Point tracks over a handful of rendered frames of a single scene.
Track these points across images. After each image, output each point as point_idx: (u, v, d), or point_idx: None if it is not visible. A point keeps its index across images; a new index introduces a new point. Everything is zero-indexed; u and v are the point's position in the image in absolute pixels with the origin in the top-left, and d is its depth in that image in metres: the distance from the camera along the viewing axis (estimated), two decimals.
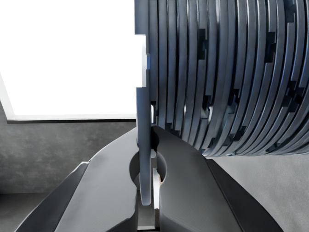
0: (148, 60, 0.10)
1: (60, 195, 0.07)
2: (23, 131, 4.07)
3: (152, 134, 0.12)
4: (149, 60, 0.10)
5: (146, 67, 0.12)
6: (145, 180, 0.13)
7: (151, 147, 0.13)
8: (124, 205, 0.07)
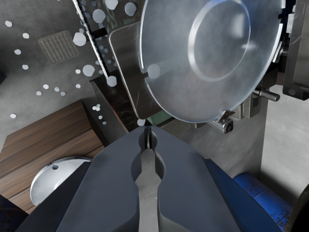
0: (224, 109, 0.38)
1: (62, 194, 0.08)
2: None
3: (150, 134, 0.12)
4: (223, 109, 0.38)
5: (223, 102, 0.37)
6: (193, 121, 0.35)
7: (150, 147, 0.13)
8: (126, 205, 0.07)
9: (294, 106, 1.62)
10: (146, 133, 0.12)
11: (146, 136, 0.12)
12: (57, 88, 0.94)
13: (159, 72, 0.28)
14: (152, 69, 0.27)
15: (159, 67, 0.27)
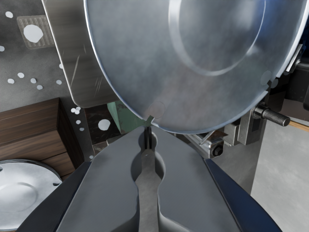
0: None
1: (62, 194, 0.08)
2: None
3: (150, 134, 0.12)
4: None
5: None
6: None
7: (150, 147, 0.13)
8: (126, 205, 0.07)
9: (289, 148, 1.53)
10: (146, 133, 0.12)
11: (146, 136, 0.12)
12: (33, 79, 0.83)
13: (265, 72, 0.27)
14: (265, 80, 0.28)
15: (262, 76, 0.27)
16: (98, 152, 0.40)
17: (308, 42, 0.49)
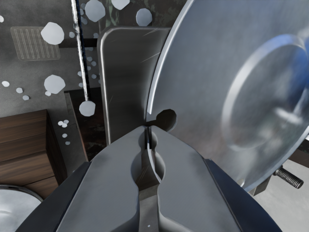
0: None
1: (62, 194, 0.08)
2: None
3: (150, 134, 0.12)
4: None
5: None
6: (183, 15, 0.12)
7: (150, 147, 0.13)
8: (126, 205, 0.07)
9: None
10: (146, 133, 0.12)
11: (146, 136, 0.12)
12: (20, 89, 0.76)
13: None
14: None
15: None
16: None
17: None
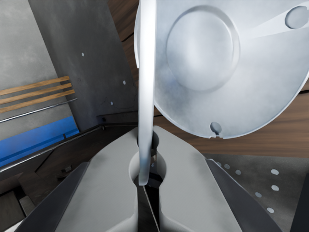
0: None
1: (60, 195, 0.07)
2: None
3: (152, 134, 0.12)
4: None
5: None
6: None
7: (151, 147, 0.13)
8: (124, 205, 0.07)
9: (15, 49, 1.56)
10: None
11: None
12: None
13: None
14: None
15: None
16: None
17: None
